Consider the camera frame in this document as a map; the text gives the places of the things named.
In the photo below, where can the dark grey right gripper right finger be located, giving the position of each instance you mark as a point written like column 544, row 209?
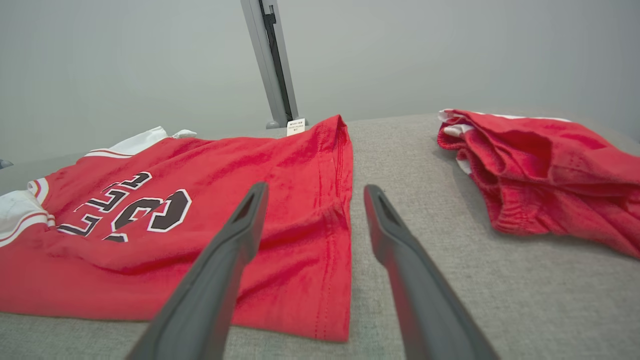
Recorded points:
column 420, row 300

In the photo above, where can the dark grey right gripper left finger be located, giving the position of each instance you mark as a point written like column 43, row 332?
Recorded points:
column 210, row 290

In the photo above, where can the red basketball jersey number 23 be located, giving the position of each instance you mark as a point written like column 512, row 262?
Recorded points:
column 200, row 165

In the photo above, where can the red shorts white stripe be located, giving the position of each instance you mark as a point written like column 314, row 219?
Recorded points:
column 550, row 190

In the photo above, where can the grey cylinder post foot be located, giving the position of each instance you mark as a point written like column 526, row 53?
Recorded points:
column 272, row 124

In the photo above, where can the grey vertical post dark slot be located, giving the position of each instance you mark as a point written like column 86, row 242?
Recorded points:
column 272, row 60

